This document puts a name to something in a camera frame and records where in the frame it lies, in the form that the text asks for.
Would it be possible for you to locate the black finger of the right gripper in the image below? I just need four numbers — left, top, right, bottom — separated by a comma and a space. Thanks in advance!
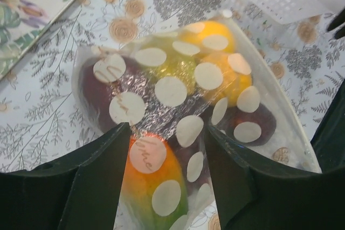
326, 11, 345, 39

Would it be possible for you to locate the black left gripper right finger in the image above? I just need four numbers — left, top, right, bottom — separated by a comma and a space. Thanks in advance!
205, 87, 344, 229

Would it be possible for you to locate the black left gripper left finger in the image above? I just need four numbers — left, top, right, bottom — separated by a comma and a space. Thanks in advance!
1, 123, 131, 229

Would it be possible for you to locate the yellow fake lemon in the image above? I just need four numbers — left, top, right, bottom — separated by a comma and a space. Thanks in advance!
179, 20, 236, 53

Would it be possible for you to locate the polka dot zip top bag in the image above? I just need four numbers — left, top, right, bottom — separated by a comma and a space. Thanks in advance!
72, 10, 321, 229

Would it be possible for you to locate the orange green fake mango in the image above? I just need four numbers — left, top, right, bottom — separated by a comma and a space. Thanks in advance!
121, 133, 188, 229

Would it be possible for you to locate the dark purple fake fruit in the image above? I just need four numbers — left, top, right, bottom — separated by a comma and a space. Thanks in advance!
79, 54, 149, 133

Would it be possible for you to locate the orange fake fruit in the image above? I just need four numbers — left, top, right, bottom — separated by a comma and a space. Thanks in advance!
200, 52, 252, 107

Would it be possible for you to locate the floral tablecloth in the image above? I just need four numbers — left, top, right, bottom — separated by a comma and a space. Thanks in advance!
0, 0, 345, 230

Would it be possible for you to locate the floral serving tray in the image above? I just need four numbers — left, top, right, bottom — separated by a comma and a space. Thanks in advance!
1, 0, 75, 77

